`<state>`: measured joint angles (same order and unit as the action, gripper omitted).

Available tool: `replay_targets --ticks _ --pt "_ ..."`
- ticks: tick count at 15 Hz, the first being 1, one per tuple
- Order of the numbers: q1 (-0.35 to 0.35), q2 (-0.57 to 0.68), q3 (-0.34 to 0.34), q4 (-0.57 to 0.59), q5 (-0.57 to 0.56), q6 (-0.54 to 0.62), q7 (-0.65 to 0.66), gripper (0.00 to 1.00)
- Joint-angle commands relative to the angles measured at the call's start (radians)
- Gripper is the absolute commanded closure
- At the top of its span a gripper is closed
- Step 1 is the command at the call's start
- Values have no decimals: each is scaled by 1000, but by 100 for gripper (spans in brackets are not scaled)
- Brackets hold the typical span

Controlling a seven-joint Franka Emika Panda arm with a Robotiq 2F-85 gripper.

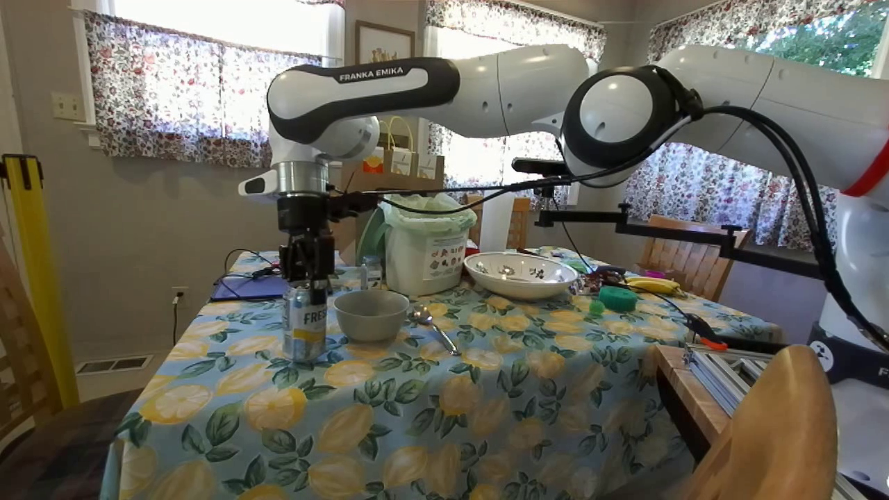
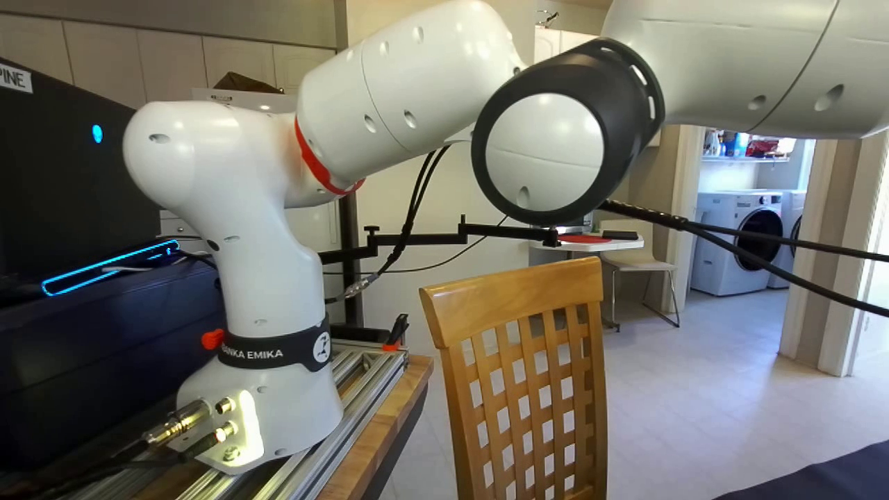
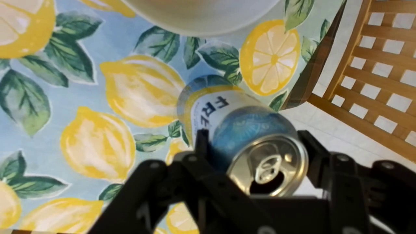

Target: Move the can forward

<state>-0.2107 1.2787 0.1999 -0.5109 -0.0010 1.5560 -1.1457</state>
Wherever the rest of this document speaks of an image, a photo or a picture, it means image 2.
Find black clamp orange tips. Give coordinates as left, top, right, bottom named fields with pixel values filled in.
left=328, top=311, right=413, bottom=357

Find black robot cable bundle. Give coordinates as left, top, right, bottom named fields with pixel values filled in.
left=599, top=197, right=889, bottom=322

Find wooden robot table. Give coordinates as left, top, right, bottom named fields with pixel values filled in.
left=316, top=354, right=436, bottom=500

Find black computer tower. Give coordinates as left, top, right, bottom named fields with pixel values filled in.
left=0, top=60, right=163, bottom=300

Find dark case blue light strip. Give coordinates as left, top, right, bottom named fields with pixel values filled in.
left=0, top=236, right=229, bottom=471

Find aluminium rail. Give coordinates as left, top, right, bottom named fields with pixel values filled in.
left=120, top=343, right=411, bottom=500

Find white washing machine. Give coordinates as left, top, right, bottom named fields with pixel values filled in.
left=691, top=190, right=807, bottom=300

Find small white side table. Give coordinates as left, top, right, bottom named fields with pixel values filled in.
left=531, top=230, right=682, bottom=332

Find black hanging cable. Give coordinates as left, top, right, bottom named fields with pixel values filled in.
left=321, top=142, right=454, bottom=308

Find dark blue floor rug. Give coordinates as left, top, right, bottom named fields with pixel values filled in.
left=716, top=439, right=889, bottom=500

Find light wooden lattice chair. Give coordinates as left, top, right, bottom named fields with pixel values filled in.
left=417, top=257, right=611, bottom=500

